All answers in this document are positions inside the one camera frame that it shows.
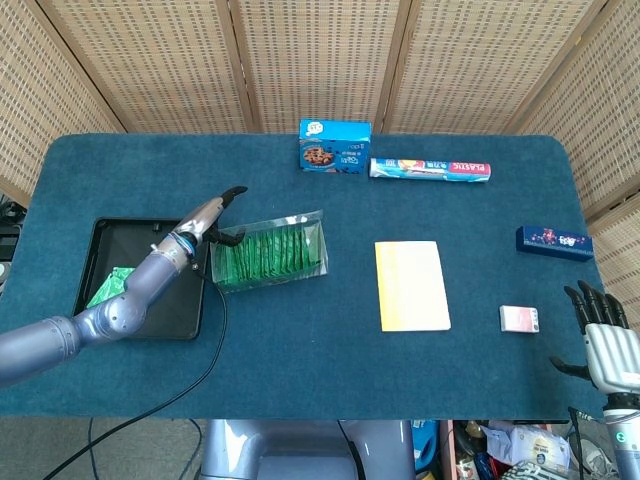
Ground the dark blue printed box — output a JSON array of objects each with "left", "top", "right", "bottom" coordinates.
[{"left": 515, "top": 225, "right": 594, "bottom": 263}]

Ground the blue cookie box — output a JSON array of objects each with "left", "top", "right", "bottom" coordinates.
[{"left": 298, "top": 118, "right": 372, "bottom": 177}]

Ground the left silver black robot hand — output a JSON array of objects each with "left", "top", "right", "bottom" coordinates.
[{"left": 169, "top": 186, "right": 249, "bottom": 249}]

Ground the woven folding screen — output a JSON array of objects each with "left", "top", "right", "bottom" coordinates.
[{"left": 0, "top": 0, "right": 640, "bottom": 326}]

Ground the grey-blue robot torso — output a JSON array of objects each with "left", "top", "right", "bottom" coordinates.
[{"left": 199, "top": 418, "right": 416, "bottom": 480}]

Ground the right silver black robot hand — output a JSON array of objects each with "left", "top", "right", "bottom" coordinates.
[{"left": 549, "top": 279, "right": 640, "bottom": 396}]

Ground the blue table cloth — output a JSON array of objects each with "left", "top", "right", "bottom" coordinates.
[{"left": 0, "top": 133, "right": 609, "bottom": 420}]

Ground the blue plastic container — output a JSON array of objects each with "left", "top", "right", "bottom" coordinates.
[{"left": 412, "top": 419, "right": 441, "bottom": 472}]

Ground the small pink white box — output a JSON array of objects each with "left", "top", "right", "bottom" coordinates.
[{"left": 498, "top": 305, "right": 540, "bottom": 333}]

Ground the plastic wrap roll box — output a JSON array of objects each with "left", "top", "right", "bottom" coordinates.
[{"left": 368, "top": 157, "right": 493, "bottom": 184}]

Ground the black plastic tray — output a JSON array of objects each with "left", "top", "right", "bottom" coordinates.
[{"left": 73, "top": 217, "right": 211, "bottom": 341}]

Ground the yellow and white booklet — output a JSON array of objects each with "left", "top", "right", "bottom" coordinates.
[{"left": 374, "top": 240, "right": 452, "bottom": 333}]

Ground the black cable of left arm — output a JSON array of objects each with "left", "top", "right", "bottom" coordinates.
[{"left": 47, "top": 257, "right": 229, "bottom": 480}]

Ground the clear box of green sachets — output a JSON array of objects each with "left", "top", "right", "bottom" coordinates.
[{"left": 209, "top": 208, "right": 330, "bottom": 293}]

